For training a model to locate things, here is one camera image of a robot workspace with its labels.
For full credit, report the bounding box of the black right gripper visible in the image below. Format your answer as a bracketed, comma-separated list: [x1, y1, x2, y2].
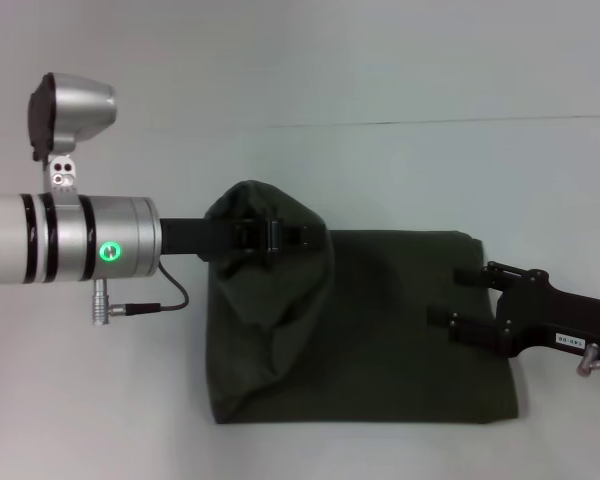
[425, 259, 600, 365]

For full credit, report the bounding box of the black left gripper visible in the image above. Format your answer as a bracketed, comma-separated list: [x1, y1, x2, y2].
[157, 215, 331, 269]

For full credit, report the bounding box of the dark green printed t-shirt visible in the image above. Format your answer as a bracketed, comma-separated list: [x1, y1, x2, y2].
[199, 178, 522, 427]

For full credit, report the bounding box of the right gripper cable connector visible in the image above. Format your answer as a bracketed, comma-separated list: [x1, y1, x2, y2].
[574, 342, 600, 384]

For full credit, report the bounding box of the gripper cable connector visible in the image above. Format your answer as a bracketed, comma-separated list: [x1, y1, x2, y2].
[574, 342, 600, 384]
[90, 259, 190, 327]

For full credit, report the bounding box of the left gripper cable connector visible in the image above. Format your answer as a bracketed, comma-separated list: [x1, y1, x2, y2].
[90, 259, 190, 327]

